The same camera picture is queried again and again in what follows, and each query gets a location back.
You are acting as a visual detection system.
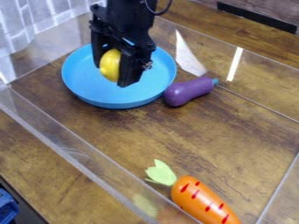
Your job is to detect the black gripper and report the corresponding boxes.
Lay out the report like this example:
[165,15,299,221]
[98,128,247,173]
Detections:
[90,3,157,88]

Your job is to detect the yellow toy lemon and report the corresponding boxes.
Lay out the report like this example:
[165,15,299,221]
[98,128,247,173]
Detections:
[99,49,122,82]

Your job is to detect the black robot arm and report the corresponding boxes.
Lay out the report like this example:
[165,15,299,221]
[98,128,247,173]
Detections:
[90,0,157,88]

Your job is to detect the blue round tray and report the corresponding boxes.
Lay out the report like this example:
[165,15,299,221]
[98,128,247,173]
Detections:
[60,44,177,109]

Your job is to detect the purple toy eggplant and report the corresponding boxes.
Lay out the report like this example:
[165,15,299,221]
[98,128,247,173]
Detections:
[163,76,219,107]

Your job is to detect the black bar on table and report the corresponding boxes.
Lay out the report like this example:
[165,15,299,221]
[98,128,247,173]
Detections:
[217,2,299,34]

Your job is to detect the orange toy carrot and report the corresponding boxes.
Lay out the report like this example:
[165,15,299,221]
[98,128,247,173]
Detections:
[145,159,242,224]

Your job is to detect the blue object at corner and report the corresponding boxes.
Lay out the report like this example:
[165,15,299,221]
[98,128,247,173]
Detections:
[0,188,19,224]

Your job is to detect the black cable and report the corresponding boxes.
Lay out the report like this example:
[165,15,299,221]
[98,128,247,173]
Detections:
[142,0,174,16]

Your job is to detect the clear acrylic enclosure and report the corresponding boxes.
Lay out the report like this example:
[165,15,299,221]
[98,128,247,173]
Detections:
[0,0,299,224]

